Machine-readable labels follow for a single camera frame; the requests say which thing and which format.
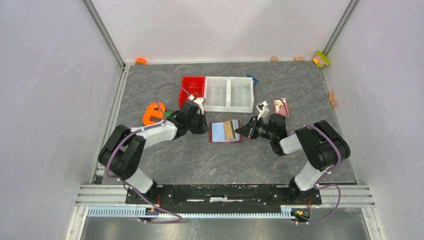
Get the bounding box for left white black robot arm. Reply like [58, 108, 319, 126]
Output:
[97, 97, 207, 204]

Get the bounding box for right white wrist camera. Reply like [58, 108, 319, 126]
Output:
[255, 100, 270, 120]

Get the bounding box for gold striped credit card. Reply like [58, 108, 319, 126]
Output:
[223, 119, 240, 142]

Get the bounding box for orange tape roll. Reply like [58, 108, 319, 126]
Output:
[134, 57, 147, 65]

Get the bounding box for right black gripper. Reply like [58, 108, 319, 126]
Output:
[235, 115, 275, 141]

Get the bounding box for wooden arch block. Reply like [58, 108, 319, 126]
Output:
[328, 92, 338, 107]

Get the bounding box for colourful stacked toy bricks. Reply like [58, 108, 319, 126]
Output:
[312, 51, 331, 69]

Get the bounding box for small wooden block right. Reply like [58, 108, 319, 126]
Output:
[294, 56, 305, 62]

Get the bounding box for red plastic bin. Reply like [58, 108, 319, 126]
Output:
[179, 75, 206, 108]

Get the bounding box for orange letter e toy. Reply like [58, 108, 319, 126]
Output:
[142, 102, 166, 126]

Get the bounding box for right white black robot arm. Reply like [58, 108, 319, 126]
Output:
[235, 113, 351, 204]

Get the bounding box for red card holder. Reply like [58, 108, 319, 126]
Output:
[209, 120, 242, 143]

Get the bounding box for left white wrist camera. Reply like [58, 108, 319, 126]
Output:
[188, 94, 206, 115]

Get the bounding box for aluminium frame rail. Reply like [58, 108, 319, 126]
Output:
[76, 184, 375, 219]

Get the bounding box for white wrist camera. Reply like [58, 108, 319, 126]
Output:
[188, 94, 206, 115]
[255, 100, 270, 120]

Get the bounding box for white two-compartment bin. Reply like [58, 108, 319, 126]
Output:
[204, 76, 255, 114]

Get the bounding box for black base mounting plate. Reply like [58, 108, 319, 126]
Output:
[146, 184, 322, 214]

